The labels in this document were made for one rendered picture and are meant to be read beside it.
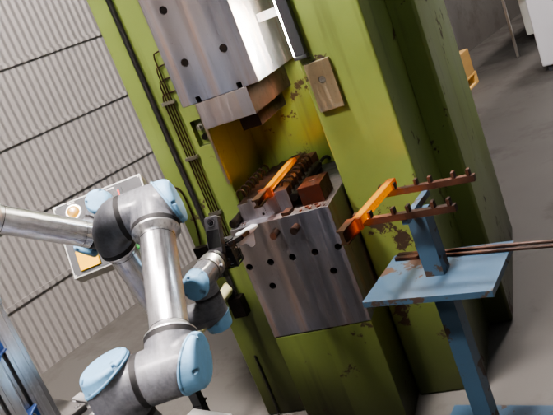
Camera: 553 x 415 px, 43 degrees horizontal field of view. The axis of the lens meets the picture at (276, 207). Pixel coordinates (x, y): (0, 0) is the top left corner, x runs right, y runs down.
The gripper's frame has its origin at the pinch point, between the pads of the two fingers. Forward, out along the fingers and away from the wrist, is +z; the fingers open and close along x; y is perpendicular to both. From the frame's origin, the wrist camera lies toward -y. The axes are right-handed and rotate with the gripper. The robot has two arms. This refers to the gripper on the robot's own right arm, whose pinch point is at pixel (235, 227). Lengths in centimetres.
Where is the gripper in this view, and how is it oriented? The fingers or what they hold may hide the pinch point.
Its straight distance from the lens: 215.7
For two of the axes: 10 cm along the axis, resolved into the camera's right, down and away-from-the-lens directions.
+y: 3.6, 8.9, 2.7
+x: 8.9, -2.3, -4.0
